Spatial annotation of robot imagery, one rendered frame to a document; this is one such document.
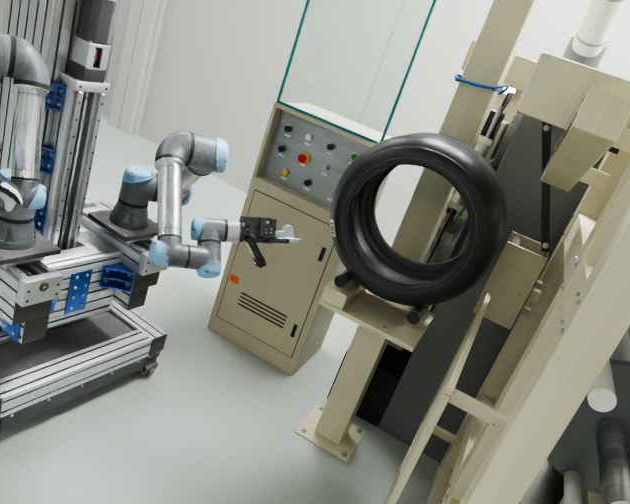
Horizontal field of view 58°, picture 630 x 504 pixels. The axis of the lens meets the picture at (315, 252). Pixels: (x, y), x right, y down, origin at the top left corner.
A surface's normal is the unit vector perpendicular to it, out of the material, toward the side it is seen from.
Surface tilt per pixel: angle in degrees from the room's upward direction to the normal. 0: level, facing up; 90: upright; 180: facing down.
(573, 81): 90
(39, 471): 0
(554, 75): 90
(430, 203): 90
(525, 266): 90
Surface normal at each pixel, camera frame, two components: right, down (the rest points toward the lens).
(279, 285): -0.40, 0.23
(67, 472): 0.32, -0.88
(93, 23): 0.20, 0.44
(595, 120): -0.28, -0.05
